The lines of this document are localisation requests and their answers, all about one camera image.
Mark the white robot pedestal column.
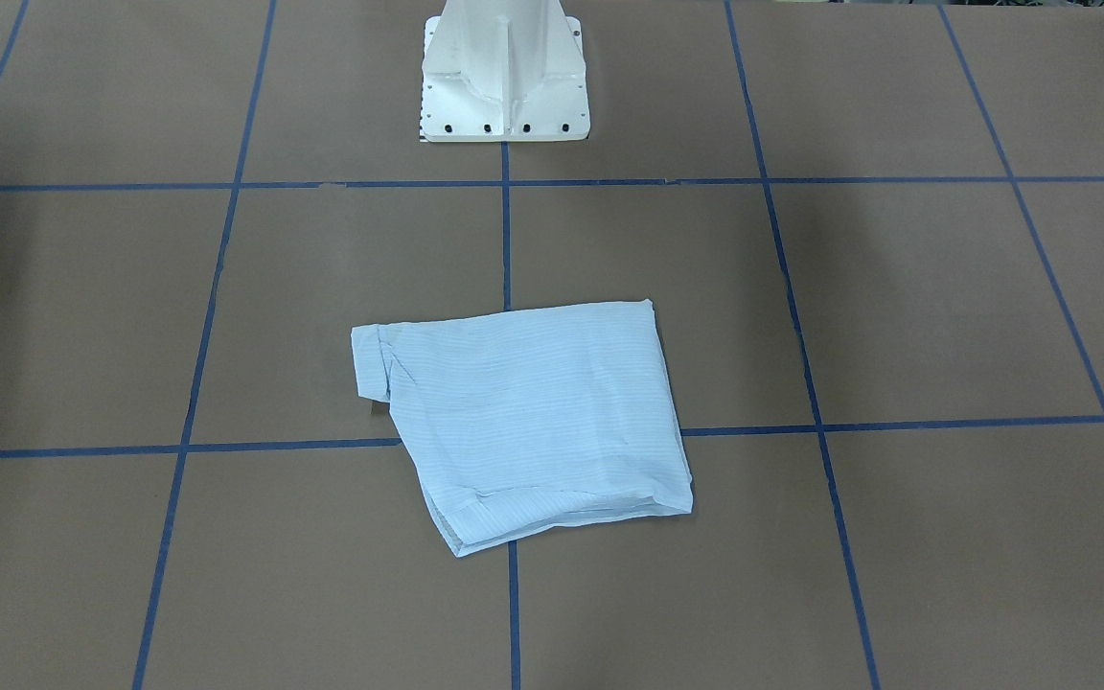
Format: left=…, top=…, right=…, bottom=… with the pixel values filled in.
left=418, top=1, right=591, bottom=144

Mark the light blue button-up shirt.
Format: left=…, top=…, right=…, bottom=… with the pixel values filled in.
left=350, top=300, right=694, bottom=558

